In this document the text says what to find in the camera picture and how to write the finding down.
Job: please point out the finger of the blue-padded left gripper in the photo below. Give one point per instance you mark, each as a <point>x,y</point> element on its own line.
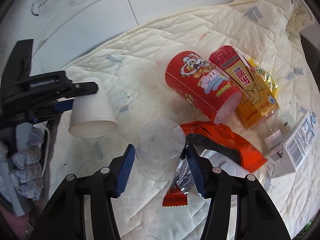
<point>63,106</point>
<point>81,89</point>

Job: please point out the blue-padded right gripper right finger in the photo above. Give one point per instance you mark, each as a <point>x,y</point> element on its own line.
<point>196,171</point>

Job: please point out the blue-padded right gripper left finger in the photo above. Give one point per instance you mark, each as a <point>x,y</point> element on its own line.
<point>124,166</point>

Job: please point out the orange snack wrapper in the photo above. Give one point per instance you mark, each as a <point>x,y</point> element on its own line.
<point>215,137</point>

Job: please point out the white paper cup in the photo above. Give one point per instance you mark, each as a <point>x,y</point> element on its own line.
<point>92,115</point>

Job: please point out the clear plastic cup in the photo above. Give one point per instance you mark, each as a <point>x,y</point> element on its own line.
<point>158,149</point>

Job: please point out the white milk carton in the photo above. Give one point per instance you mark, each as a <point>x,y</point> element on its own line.
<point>287,152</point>

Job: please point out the grey gloved left hand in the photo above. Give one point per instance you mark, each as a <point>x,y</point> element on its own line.
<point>23,163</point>

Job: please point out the amber tea bottle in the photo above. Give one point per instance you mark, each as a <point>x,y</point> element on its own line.
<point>258,104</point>

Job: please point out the red cartoon plastic cup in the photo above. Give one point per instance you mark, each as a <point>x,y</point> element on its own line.
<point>198,81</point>

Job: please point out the cream quilted mat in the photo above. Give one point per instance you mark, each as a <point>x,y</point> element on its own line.
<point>265,31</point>

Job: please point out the yellow crinkled wrapper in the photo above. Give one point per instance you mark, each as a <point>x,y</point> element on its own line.
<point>267,78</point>

